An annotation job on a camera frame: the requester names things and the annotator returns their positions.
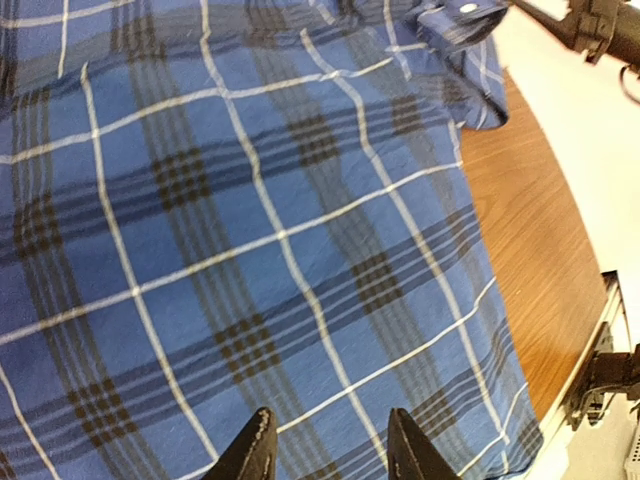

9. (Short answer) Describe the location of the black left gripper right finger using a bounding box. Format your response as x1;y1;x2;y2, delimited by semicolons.
387;408;458;480

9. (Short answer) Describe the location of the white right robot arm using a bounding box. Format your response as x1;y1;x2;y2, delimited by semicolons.
511;0;639;105

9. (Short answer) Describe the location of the blue plaid long sleeve shirt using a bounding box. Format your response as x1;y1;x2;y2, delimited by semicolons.
1;1;543;479

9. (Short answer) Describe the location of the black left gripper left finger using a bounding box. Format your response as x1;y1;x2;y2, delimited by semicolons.
201;407;278;480

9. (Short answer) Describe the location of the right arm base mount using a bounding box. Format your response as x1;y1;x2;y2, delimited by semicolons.
561;271;639;431

